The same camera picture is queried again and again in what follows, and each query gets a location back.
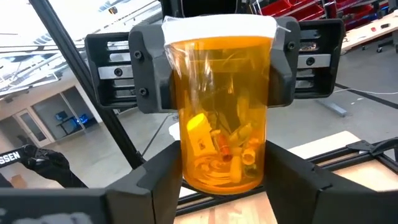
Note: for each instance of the black desk with monitors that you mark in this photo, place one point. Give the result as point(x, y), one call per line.
point(62, 115)

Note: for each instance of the large amber pill bottle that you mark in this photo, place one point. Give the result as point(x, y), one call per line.
point(217, 93)

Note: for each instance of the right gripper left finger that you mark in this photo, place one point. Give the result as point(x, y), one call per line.
point(124, 202)

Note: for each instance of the red storage bins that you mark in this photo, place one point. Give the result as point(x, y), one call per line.
point(298, 11)

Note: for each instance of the grey floor block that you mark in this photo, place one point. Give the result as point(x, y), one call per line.
point(332, 108)

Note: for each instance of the wooden workbench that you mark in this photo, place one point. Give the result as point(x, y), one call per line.
point(367, 32)

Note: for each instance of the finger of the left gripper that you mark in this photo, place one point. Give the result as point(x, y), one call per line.
point(149, 68)
point(284, 71)

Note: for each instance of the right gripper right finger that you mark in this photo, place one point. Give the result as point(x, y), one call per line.
point(311, 202)

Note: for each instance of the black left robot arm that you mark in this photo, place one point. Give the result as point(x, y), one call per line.
point(46, 165)

